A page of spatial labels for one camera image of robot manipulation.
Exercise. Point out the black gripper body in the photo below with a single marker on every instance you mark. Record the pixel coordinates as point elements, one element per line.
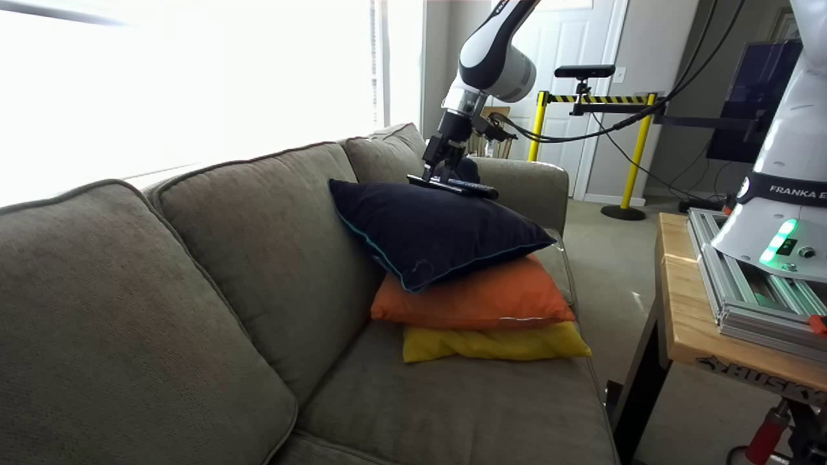
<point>444,152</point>

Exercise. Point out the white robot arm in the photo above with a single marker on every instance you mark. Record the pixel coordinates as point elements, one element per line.
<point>485,66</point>

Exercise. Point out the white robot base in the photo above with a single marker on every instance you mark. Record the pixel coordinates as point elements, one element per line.
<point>779,220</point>

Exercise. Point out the navy blue square pillow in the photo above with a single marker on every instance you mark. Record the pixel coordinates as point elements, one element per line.
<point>427,236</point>

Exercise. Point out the orange pillow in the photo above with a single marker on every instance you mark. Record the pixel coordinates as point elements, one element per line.
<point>509,295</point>

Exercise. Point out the white door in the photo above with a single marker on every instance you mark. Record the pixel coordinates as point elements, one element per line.
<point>567,32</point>

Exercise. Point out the yellow black barrier stand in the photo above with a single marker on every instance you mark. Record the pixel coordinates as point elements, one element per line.
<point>639,110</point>

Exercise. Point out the yellow pillow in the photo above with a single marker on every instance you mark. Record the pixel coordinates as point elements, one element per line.
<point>513,345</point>

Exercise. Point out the grey fabric sofa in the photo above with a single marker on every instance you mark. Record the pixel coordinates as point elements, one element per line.
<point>222,318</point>

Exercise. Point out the wooden table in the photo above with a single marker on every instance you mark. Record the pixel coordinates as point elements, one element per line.
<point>680,329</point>

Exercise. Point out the aluminium mounting rails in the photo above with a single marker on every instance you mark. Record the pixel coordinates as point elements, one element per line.
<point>754,307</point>

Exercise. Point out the black camera on stand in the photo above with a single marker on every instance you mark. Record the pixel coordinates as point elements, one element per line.
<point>582,74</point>

